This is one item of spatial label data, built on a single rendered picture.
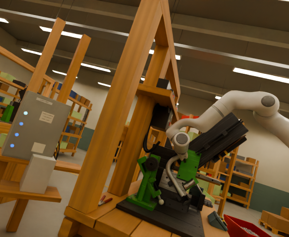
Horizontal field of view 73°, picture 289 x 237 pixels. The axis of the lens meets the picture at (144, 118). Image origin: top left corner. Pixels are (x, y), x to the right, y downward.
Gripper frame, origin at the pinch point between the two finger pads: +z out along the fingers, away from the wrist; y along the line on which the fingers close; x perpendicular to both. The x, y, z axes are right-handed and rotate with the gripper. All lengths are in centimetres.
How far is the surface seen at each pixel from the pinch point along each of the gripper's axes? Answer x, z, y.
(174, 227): 23, -31, -35
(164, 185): 17.9, 5.1, -11.9
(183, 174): 3.4, 2.9, -11.2
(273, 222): -240, 556, -152
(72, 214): 57, -50, -16
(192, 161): -6.2, 2.8, -6.4
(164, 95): -1.9, -38.6, 25.0
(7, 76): 379, 373, 638
